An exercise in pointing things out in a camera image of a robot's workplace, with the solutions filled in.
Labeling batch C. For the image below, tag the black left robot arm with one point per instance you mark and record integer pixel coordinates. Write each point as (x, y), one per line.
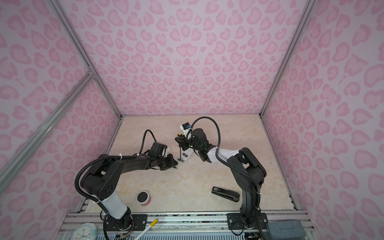
(98, 181)

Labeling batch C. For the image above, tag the black yellow handled screwdriver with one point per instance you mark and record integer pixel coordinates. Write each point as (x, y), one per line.
(180, 139)

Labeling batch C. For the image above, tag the black stapler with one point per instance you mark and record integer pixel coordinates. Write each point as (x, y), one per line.
(226, 194)

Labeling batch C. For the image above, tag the pink black tape roll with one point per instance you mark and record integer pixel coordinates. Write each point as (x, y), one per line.
(144, 198)

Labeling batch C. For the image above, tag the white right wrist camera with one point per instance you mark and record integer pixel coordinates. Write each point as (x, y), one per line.
(185, 128)

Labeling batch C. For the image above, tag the aluminium frame strut right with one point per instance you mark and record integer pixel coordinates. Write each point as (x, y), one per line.
(297, 34)

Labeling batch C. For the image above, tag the grey cloth pad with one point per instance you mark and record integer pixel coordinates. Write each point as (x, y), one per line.
(286, 230)

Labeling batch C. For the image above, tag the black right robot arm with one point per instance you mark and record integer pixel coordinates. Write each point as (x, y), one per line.
(245, 167)

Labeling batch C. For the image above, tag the aluminium rail base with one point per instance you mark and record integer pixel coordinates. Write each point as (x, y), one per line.
(187, 225)

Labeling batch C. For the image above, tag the white analog clock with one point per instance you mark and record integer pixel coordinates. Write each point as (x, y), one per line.
(85, 232)

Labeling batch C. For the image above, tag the red and white remote control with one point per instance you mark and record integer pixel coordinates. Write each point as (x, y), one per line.
(185, 156)

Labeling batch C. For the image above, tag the aluminium frame strut left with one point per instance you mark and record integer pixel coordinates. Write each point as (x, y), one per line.
(21, 157)

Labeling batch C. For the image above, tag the yellow capped white marker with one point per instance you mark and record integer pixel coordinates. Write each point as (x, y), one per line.
(146, 229)

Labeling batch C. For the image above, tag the aluminium frame strut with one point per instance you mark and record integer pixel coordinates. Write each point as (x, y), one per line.
(21, 157)
(297, 34)

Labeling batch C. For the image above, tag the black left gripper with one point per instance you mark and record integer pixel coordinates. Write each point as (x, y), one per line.
(171, 163)

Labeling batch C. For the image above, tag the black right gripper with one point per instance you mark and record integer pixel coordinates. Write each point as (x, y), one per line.
(184, 145)

